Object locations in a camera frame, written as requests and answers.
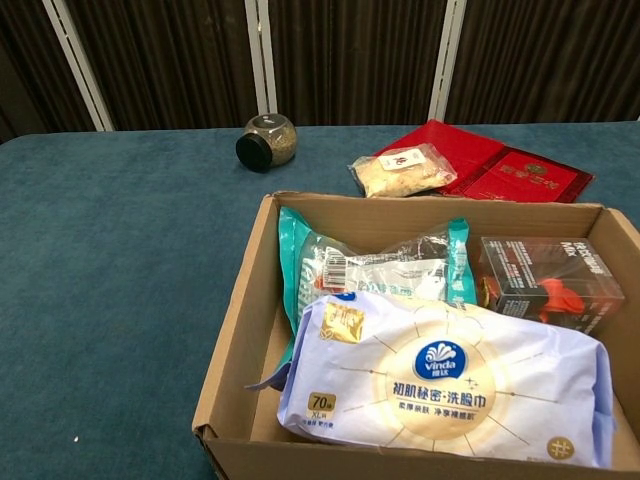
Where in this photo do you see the glass jar with black lid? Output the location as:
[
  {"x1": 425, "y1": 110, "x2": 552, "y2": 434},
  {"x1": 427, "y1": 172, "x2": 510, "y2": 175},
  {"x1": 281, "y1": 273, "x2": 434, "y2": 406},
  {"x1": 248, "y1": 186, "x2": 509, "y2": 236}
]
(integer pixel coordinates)
[{"x1": 235, "y1": 113, "x2": 298, "y2": 174}]

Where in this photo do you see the blue felt table cover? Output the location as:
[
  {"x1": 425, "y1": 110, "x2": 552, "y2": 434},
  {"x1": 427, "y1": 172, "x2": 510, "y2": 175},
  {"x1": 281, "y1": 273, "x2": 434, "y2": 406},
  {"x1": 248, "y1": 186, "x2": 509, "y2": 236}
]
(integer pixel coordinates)
[{"x1": 0, "y1": 119, "x2": 640, "y2": 480}]

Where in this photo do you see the brown cardboard box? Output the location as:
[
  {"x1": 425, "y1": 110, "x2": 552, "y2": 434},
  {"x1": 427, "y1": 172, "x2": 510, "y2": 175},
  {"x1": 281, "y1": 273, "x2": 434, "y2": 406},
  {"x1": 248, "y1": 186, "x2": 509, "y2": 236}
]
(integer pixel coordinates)
[{"x1": 191, "y1": 189, "x2": 640, "y2": 480}]

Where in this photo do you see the white lavender tissue pack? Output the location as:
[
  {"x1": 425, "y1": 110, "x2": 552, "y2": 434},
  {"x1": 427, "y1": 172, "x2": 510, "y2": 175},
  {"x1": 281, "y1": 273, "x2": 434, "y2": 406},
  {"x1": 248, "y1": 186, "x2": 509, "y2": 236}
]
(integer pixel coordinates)
[{"x1": 243, "y1": 292, "x2": 617, "y2": 470}]

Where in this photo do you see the white partition post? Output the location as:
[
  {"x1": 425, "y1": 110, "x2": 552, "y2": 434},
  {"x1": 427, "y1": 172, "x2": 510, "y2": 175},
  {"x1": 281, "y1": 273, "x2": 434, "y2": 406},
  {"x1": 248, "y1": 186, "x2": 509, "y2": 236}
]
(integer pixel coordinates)
[
  {"x1": 243, "y1": 0, "x2": 279, "y2": 126},
  {"x1": 428, "y1": 0, "x2": 469, "y2": 124},
  {"x1": 41, "y1": 0, "x2": 117, "y2": 132}
]

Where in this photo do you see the clear box of red capsules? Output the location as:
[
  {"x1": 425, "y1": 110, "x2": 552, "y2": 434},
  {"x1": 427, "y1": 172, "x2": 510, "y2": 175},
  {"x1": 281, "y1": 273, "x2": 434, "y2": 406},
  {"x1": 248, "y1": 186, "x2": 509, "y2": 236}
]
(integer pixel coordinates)
[{"x1": 474, "y1": 235, "x2": 626, "y2": 337}]

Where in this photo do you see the clear bag of beige food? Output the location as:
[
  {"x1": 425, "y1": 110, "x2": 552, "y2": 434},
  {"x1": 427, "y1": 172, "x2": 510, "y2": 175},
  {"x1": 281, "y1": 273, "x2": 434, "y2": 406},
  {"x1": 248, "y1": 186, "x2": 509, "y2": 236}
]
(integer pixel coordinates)
[{"x1": 348, "y1": 142, "x2": 459, "y2": 200}]

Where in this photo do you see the teal snack food bag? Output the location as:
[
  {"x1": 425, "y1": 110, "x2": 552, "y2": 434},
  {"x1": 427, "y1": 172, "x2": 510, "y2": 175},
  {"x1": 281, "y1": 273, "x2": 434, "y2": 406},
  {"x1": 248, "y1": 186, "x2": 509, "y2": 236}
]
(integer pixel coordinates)
[{"x1": 277, "y1": 204, "x2": 479, "y2": 366}]

